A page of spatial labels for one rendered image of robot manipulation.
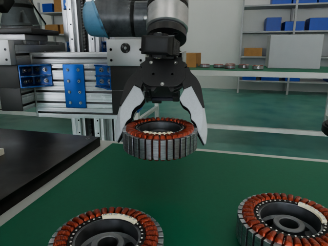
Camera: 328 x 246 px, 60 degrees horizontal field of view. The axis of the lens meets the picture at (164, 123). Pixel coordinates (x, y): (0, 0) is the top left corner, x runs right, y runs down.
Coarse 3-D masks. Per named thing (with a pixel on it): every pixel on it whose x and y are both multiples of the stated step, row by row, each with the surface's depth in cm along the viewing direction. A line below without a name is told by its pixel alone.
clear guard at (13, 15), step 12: (0, 0) 50; (12, 0) 50; (24, 0) 49; (0, 12) 53; (12, 12) 52; (24, 12) 52; (36, 12) 51; (0, 24) 56; (12, 24) 55; (24, 24) 54; (36, 24) 54
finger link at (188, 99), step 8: (192, 88) 44; (184, 96) 44; (192, 96) 44; (184, 104) 44; (192, 104) 44; (200, 104) 44; (192, 112) 43; (200, 112) 43; (192, 120) 43; (200, 120) 43; (200, 128) 43; (200, 136) 43
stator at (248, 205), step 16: (240, 208) 33; (256, 208) 33; (272, 208) 35; (288, 208) 34; (304, 208) 33; (320, 208) 32; (240, 224) 31; (256, 224) 30; (288, 224) 33; (304, 224) 31; (320, 224) 31; (240, 240) 31; (256, 240) 29; (272, 240) 28; (288, 240) 27; (304, 240) 27; (320, 240) 27
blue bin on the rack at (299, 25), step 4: (284, 24) 573; (288, 24) 564; (292, 24) 562; (296, 24) 561; (300, 24) 559; (304, 24) 558; (284, 28) 571; (288, 28) 565; (292, 28) 564; (296, 28) 562; (300, 28) 561
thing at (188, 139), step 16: (128, 128) 41; (144, 128) 45; (160, 128) 46; (176, 128) 45; (192, 128) 41; (128, 144) 40; (144, 144) 38; (160, 144) 38; (176, 144) 38; (192, 144) 40
